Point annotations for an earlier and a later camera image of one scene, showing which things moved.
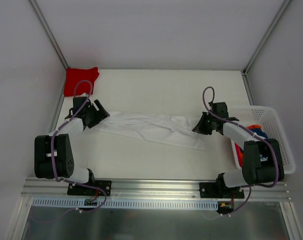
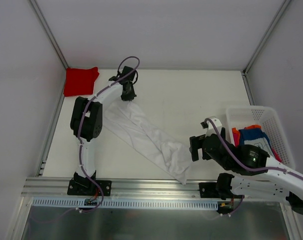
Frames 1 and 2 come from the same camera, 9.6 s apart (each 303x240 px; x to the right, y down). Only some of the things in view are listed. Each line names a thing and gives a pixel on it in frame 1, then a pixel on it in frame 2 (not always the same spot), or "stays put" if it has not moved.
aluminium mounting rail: (58, 189) stays put
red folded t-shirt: (74, 75) stays put
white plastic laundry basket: (249, 115) stays put
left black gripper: (94, 116) -> (128, 93)
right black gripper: (205, 125) -> (196, 147)
